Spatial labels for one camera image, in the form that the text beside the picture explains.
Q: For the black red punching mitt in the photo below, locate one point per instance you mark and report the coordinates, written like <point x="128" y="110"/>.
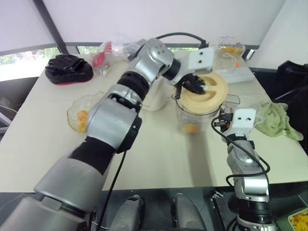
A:
<point x="67" y="69"/>

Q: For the dark window frame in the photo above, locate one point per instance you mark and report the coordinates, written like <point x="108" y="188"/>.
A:
<point x="51" y="26"/>

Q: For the green fluffy towel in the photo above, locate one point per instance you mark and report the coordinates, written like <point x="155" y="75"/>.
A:
<point x="274" y="118"/>

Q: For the white power strip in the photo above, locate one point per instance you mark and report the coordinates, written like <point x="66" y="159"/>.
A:
<point x="238" y="75"/>

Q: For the clear plastic blender jar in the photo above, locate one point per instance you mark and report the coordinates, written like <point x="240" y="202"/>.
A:
<point x="204" y="120"/>

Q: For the grey chair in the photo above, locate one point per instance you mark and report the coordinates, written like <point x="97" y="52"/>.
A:
<point x="4" y="115"/>

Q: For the orange segment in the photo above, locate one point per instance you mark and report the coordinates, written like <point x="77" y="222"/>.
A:
<point x="81" y="126"/>
<point x="83" y="115"/>

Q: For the red plastic bag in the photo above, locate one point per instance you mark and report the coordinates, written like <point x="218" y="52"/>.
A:
<point x="99" y="56"/>

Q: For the black office chair back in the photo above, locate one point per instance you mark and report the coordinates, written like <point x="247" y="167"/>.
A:
<point x="299" y="115"/>

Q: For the cream yellow blender lid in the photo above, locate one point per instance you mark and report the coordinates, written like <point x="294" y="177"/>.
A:
<point x="214" y="96"/>

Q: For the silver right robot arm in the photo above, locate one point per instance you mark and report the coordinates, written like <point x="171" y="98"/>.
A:
<point x="250" y="173"/>

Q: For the clear plastic bag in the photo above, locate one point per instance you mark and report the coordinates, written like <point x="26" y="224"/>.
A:
<point x="122" y="45"/>

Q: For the white charger plug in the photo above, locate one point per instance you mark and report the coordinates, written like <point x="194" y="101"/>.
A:
<point x="250" y="54"/>

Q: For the small orange object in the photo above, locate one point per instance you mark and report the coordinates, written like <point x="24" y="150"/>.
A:
<point x="237" y="64"/>

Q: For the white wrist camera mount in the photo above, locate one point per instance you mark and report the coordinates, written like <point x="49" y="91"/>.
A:
<point x="201" y="57"/>
<point x="244" y="119"/>

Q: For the dark grey rounded shape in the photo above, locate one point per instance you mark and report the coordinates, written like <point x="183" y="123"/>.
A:
<point x="127" y="214"/>
<point x="186" y="211"/>

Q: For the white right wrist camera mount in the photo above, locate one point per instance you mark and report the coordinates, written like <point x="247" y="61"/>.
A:
<point x="244" y="119"/>

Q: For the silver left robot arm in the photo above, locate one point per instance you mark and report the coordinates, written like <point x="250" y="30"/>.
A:
<point x="115" y="120"/>

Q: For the black mesh office chair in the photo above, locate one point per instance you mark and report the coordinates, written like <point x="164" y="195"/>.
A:
<point x="286" y="77"/>

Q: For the clear glass bowl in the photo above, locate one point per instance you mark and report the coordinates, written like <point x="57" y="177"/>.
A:
<point x="79" y="103"/>

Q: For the cream white blender base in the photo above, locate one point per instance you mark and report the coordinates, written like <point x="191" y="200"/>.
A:
<point x="156" y="98"/>

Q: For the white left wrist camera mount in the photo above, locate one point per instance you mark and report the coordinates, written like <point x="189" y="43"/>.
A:
<point x="201" y="57"/>

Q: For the clear container with orange pieces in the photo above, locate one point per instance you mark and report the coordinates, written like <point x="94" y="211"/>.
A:
<point x="231" y="47"/>

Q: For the green tray with orange pieces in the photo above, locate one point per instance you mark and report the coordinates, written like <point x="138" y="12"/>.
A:
<point x="297" y="221"/>

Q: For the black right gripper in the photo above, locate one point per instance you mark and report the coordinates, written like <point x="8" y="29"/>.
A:
<point x="225" y="119"/>

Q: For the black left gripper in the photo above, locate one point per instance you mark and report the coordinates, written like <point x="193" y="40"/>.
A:
<point x="192" y="79"/>

